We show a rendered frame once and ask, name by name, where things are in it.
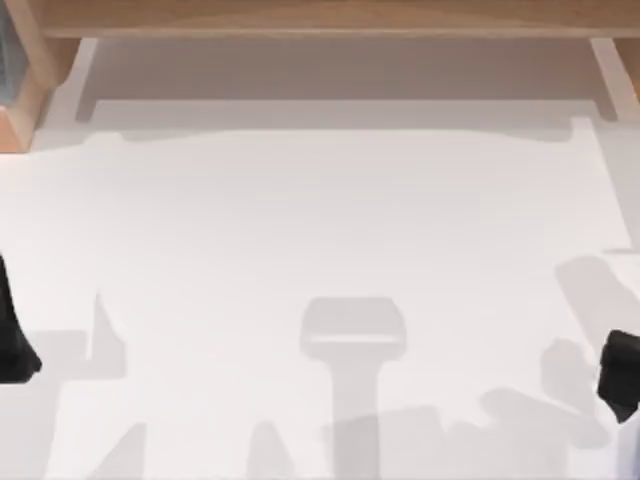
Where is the wooden cupboard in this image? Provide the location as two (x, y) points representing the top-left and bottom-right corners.
(38, 0), (640, 122)

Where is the pale wooden drawer, grey inside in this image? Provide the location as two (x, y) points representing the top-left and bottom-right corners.
(0, 0), (82, 154)

